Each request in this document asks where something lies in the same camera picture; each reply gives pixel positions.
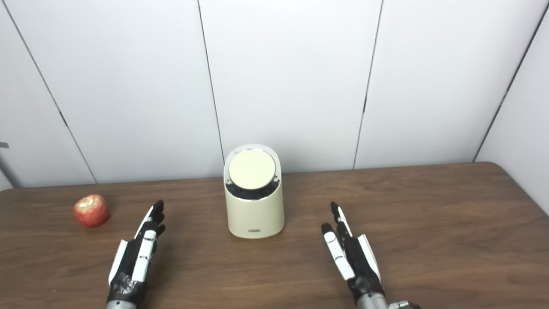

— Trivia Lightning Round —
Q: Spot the cream round bin lid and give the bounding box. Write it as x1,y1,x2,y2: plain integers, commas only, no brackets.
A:
228,149,277,190

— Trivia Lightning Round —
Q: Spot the red apple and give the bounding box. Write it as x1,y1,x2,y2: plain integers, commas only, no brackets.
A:
74,194,111,227

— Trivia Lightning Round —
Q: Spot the cream-colored bin body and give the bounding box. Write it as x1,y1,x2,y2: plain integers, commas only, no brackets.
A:
223,144,285,239

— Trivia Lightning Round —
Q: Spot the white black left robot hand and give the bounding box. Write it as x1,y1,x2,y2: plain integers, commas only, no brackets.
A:
107,200,166,303

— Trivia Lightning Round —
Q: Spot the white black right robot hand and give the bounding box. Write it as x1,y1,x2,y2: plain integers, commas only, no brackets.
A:
321,201,386,301

